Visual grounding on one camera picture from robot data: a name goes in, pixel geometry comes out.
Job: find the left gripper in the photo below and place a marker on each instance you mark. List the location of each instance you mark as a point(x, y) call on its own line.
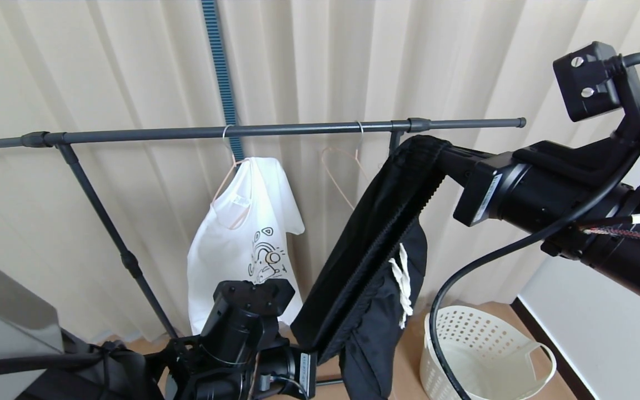
point(289, 372)

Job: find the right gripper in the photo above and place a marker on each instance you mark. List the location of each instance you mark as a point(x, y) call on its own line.
point(531, 200)

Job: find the white shirt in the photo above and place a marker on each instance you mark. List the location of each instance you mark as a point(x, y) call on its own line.
point(242, 250)

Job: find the black garment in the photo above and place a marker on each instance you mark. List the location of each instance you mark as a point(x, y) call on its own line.
point(375, 222)

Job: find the pink clothes hanger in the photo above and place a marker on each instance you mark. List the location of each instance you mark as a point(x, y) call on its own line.
point(334, 176)
point(225, 179)

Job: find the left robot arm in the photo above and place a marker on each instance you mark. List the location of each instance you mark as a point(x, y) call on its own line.
point(242, 322)

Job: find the white laundry basket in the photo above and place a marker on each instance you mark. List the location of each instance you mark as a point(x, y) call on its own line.
point(464, 333)

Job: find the black clothes rack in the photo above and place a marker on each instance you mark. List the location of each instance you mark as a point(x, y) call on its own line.
point(131, 134)

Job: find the beige curtain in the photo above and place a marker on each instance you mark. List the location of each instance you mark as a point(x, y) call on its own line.
point(409, 55)
point(75, 66)

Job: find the window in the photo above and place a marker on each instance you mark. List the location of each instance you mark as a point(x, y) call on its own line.
point(220, 66)

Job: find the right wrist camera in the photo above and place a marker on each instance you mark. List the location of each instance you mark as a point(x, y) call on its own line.
point(592, 83)

